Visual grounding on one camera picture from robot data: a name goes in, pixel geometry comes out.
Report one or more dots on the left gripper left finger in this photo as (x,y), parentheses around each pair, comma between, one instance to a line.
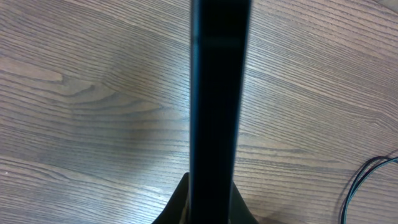
(176,209)

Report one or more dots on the blue Galaxy smartphone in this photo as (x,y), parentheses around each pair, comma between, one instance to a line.
(219,35)

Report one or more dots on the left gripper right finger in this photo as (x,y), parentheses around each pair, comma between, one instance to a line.
(239,212)

